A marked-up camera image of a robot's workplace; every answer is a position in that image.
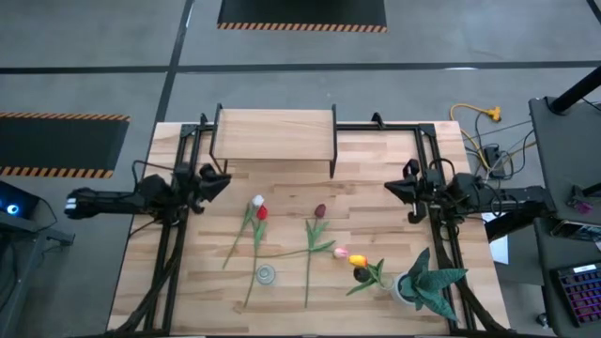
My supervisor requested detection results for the dark gray desk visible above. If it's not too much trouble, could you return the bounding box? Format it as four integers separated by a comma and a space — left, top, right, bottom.
533, 216, 601, 338
528, 96, 601, 224

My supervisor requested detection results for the yellow extension cable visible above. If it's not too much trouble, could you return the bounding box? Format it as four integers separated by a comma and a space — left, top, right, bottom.
449, 103, 536, 175

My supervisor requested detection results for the white tulip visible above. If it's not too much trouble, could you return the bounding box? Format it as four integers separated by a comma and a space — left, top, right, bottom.
222, 193, 266, 270

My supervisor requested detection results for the green plant white pot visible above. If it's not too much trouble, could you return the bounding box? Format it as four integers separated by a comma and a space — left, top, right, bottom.
392, 247, 470, 323

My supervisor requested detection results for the black metal table frame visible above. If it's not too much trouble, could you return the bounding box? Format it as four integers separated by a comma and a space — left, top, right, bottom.
106, 111, 516, 337

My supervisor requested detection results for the backlit black keyboard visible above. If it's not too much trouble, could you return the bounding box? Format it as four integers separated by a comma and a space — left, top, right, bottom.
549, 262, 601, 329

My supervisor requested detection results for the smartphone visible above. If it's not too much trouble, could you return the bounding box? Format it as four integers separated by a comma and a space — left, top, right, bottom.
550, 219, 601, 243

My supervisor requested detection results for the pink tulip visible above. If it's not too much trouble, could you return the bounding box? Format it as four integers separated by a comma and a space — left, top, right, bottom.
256, 238, 350, 261

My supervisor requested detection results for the black hazard-striped floor mat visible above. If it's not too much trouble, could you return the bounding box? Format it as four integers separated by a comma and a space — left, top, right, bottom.
216, 0, 389, 34
0, 111, 131, 180

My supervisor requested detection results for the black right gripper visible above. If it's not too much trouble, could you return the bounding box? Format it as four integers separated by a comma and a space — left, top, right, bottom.
384, 158, 445, 225

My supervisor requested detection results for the black pole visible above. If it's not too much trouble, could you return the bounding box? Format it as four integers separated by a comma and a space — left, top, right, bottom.
547, 65, 601, 116

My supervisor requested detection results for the red tulip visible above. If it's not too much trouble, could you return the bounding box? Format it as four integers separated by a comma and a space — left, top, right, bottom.
241, 205, 270, 310

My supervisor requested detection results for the computer with blue light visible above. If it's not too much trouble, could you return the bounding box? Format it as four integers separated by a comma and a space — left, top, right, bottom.
0, 180, 41, 221

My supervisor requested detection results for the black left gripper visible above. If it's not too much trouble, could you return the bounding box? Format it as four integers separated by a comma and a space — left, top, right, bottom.
187, 162, 232, 216

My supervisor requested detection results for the wooden shelf black frame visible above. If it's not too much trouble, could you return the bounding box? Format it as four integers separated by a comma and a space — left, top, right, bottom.
208, 102, 339, 180

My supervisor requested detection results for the maroon tulip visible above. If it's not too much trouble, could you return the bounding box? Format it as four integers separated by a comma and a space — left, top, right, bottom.
302, 202, 331, 310

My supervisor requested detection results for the black power strip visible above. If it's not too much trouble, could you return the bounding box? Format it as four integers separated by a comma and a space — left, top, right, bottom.
483, 144, 507, 179

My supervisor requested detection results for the ribbed clear glass vase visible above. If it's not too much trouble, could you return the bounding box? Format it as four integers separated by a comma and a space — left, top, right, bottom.
255, 264, 277, 286

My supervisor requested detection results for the white paper sheet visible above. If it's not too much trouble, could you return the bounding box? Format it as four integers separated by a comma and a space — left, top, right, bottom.
482, 209, 511, 266

